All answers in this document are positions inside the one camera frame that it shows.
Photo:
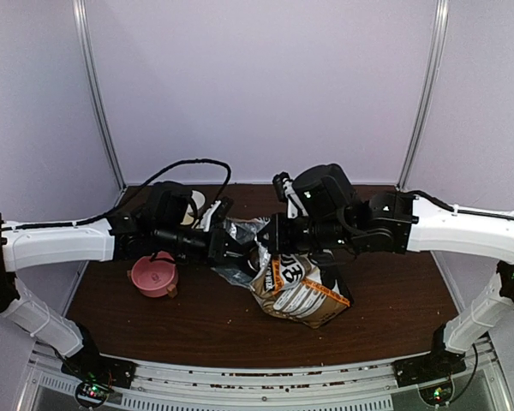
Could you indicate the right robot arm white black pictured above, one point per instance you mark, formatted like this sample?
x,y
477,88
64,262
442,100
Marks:
x,y
325,212

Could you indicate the aluminium frame post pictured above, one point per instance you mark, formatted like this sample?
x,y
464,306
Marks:
x,y
434,59
84,36

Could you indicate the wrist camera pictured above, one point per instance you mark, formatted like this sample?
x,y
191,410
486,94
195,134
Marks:
x,y
214,214
286,194

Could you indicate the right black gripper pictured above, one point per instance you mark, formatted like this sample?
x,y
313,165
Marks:
x,y
279,243

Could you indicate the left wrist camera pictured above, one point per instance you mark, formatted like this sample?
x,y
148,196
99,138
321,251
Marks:
x,y
214,214

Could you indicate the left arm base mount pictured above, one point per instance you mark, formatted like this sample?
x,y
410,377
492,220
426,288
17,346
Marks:
x,y
106,371

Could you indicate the pink pet bowl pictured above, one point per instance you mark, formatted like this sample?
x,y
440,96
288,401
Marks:
x,y
155,276

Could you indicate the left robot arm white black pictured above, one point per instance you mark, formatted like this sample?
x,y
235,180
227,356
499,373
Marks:
x,y
120,236

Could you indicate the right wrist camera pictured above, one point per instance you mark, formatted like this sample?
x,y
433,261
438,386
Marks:
x,y
286,194

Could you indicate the left aluminium frame post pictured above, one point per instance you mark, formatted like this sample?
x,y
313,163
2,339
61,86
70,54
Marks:
x,y
84,36

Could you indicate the front aluminium rail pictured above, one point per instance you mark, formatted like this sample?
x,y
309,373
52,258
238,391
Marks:
x,y
371,385

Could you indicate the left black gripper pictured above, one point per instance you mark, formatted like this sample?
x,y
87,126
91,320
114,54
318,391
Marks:
x,y
218,239

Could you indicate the right aluminium frame post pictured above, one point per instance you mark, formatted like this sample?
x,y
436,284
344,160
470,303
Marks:
x,y
434,59

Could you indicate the metal scoop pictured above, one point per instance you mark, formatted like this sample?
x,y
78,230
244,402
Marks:
x,y
254,259

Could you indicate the dog food bag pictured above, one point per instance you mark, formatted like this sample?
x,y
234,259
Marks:
x,y
294,286

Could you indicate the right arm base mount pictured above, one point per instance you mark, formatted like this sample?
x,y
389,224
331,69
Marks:
x,y
427,367

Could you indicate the white ceramic bowl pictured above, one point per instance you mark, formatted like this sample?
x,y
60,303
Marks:
x,y
190,215

